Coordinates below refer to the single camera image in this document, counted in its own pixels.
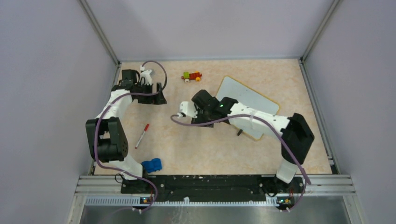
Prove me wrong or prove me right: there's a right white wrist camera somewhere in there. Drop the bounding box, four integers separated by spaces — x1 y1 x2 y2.
178 101 198 118

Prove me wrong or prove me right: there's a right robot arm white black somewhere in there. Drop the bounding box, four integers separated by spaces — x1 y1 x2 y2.
179 90 315 192

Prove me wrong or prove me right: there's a red white marker pen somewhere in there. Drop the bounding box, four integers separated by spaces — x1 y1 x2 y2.
134 124 150 149

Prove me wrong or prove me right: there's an aluminium frame rail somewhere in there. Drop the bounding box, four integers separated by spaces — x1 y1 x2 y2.
67 174 365 224

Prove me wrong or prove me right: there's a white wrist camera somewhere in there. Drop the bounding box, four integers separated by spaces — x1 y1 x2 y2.
140 66 155 85
178 101 198 118

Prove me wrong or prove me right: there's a purple cable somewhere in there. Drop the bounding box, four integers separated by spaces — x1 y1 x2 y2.
170 114 311 212
93 60 168 214

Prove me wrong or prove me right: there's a blue toy car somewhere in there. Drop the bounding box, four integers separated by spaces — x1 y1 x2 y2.
141 158 162 173

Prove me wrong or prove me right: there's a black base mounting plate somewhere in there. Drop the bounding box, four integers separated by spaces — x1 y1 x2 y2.
120 175 304 202

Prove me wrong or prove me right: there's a red green brick toy car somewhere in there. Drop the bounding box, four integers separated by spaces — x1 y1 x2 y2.
181 71 202 83

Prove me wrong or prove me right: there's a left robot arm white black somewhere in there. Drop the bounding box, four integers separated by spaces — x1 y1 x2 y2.
85 67 167 193

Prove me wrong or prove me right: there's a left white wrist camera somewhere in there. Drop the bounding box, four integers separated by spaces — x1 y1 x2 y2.
140 66 155 85

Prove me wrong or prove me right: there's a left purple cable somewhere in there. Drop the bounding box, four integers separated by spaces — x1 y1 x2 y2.
93 60 168 214

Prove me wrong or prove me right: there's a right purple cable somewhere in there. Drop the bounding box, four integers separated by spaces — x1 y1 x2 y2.
170 114 311 212

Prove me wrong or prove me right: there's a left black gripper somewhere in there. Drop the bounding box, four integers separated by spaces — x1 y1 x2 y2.
134 82 166 105

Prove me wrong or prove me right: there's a white whiteboard yellow edge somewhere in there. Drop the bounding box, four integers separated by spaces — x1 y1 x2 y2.
215 76 281 141

